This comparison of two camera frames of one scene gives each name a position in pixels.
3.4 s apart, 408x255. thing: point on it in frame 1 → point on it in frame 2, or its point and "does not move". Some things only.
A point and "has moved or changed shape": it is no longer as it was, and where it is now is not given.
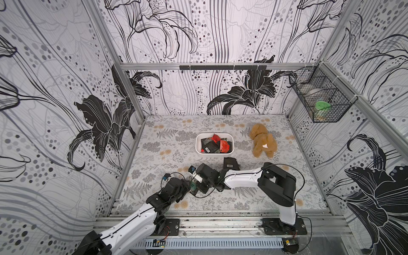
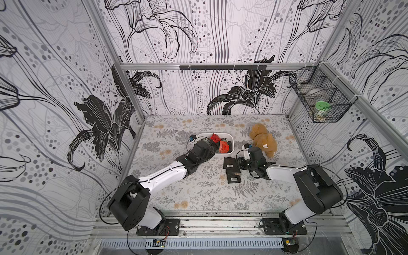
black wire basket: [325, 98] does not move
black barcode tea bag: [209, 145] has moved or changed shape
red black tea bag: [224, 146] does not move
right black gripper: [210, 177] → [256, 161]
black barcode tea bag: [229, 163] has moved or changed shape
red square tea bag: [215, 138] does not move
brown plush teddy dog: [262, 141] does not move
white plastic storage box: [230, 136] does not move
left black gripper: [186, 188] → [209, 152]
